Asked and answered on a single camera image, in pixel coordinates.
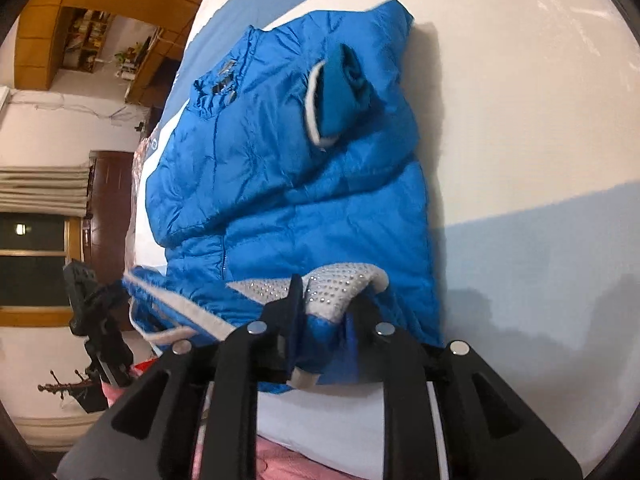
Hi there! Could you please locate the blue down jacket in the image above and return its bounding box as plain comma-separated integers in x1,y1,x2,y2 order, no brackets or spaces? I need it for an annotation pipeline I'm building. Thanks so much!
122,0,446,396

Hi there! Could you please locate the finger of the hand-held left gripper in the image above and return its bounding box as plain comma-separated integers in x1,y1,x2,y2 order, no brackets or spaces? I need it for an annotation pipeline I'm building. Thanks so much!
96,280,132,311

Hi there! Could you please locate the wooden desk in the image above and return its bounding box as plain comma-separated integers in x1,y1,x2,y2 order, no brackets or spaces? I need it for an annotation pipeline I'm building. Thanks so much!
124,30,183,107

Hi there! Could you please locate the striped beige curtain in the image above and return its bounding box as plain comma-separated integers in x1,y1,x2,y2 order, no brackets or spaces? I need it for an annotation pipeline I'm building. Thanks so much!
0,164,95,217

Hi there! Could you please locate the dark coat rack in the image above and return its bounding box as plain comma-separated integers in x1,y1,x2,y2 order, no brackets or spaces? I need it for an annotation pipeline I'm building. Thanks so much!
37,367,108,415

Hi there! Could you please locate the pink floral quilt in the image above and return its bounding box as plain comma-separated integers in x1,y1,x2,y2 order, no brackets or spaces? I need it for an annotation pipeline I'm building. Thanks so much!
125,125,157,271

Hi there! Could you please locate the thin wall cable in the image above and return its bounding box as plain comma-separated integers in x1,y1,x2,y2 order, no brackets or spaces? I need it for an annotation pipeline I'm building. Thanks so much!
9,99,151,123

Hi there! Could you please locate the wooden framed window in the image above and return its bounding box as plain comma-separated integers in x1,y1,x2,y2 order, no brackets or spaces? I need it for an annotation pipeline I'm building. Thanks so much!
0,212,85,330

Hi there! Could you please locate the blue and white blanket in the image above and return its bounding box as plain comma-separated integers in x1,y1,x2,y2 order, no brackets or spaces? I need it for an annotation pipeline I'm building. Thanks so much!
135,0,636,480

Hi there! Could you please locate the dark wooden headboard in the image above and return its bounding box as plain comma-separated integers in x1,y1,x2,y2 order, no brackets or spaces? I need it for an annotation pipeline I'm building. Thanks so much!
86,150,137,332

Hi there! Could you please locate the cluttered wall shelf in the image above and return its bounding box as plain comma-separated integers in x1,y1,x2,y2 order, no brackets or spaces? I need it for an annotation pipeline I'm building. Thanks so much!
60,7,117,75

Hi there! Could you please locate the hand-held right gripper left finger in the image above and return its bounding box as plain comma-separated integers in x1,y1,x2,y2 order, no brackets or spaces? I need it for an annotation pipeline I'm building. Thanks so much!
57,274,306,480

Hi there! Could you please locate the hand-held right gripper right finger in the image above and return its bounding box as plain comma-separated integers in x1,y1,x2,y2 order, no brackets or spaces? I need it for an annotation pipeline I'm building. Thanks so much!
345,296,583,480

